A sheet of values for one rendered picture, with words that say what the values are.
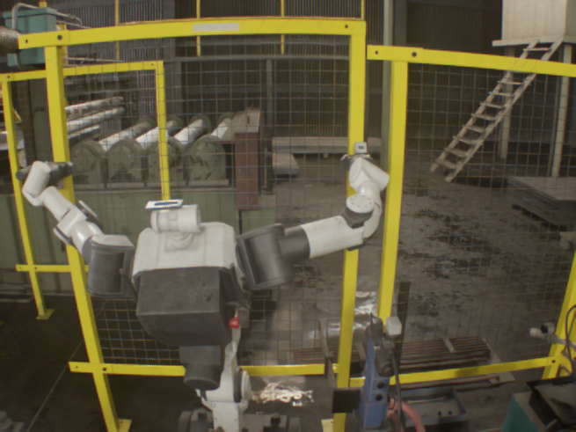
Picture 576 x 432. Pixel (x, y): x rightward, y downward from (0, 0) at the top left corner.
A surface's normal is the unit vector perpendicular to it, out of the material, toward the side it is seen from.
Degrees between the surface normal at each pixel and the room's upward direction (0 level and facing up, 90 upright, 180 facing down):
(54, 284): 90
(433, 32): 90
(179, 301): 31
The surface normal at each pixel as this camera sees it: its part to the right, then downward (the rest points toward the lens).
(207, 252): -0.03, -0.65
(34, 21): 0.05, 0.31
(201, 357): -0.05, 0.07
